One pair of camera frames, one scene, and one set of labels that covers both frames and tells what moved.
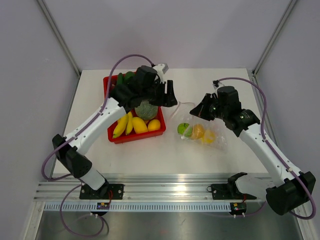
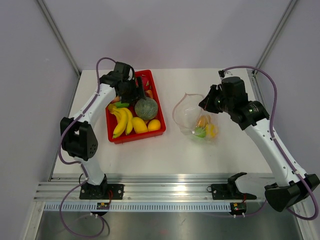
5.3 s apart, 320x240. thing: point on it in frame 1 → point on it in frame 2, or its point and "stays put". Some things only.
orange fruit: [198, 131] → [204, 120]
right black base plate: [229, 191] stays put
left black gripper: [168, 99] → [137, 92]
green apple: [183, 128] → [200, 132]
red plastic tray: [133, 137] stays put
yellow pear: [209, 137] → [211, 130]
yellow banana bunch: [124, 124] stays put
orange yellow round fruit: [153, 124] stays put
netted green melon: [146, 111] stays put
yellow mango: [139, 125] stays put
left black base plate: [113, 191] stays put
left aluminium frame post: [53, 23] stays put
